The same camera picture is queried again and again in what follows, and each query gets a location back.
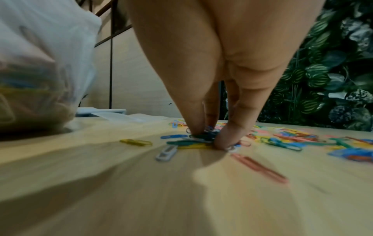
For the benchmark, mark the person's right hand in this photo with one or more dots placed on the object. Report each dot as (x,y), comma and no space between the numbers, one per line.
(233,34)

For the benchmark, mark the dark green paper clip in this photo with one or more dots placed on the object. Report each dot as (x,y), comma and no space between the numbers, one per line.
(205,136)

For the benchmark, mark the blue paper clip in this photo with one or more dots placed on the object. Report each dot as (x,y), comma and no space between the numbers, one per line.
(174,136)

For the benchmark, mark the teal paper clip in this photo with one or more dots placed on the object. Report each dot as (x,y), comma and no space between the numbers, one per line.
(186,143)

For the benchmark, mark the pile of colourful paper clips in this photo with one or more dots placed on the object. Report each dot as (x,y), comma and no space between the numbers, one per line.
(294,138)

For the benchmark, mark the pink paper clip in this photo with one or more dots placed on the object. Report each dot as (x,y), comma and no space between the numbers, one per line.
(259,167)

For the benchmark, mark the white paper clip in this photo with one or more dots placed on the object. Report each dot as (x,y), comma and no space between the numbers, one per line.
(166,153)

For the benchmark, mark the yellow paper clip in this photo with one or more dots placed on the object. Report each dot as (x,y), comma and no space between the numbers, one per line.
(135,142)

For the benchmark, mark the clear plastic bag of clips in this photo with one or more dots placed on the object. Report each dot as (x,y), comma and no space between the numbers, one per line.
(38,69)

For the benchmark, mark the green leaf plant wall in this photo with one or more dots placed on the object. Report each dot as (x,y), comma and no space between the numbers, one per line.
(326,69)

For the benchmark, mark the black metal frame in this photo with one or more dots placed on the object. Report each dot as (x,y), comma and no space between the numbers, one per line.
(111,57)

